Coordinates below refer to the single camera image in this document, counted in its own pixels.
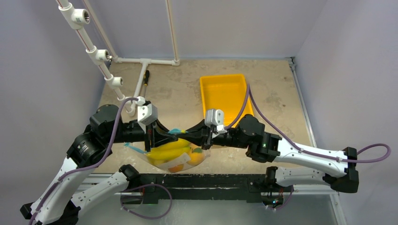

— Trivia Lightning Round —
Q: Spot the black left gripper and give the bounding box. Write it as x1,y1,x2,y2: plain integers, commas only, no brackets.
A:
106,117,179,151

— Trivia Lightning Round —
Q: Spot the clear zip top bag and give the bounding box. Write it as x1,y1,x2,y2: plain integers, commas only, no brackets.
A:
124,138,210,173

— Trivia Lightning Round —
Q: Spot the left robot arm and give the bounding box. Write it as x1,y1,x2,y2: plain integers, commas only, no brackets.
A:
20,105,176,225

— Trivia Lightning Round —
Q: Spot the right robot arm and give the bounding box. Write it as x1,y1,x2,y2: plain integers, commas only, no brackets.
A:
177,114,359,193

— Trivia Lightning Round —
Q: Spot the yellow plastic tray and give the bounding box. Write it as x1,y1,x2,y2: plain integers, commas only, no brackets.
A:
199,74,254,127

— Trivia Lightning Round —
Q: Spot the black yellow screwdriver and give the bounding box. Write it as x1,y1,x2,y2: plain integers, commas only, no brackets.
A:
141,70,150,97

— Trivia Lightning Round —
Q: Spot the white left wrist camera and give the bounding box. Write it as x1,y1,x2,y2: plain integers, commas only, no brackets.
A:
136,96,158,126

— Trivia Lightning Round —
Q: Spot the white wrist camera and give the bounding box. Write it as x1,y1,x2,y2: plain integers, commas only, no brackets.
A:
204,109,227,137
136,96,158,126

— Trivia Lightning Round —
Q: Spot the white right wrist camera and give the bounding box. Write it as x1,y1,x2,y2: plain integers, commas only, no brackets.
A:
204,109,227,137

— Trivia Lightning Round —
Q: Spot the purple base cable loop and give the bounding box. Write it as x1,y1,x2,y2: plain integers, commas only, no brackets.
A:
120,182,173,220

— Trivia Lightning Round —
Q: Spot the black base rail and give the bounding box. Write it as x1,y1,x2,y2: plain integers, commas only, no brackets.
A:
118,165,293,206

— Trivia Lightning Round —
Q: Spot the white pvc pipe frame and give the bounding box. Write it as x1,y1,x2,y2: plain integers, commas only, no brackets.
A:
56,0,180,101

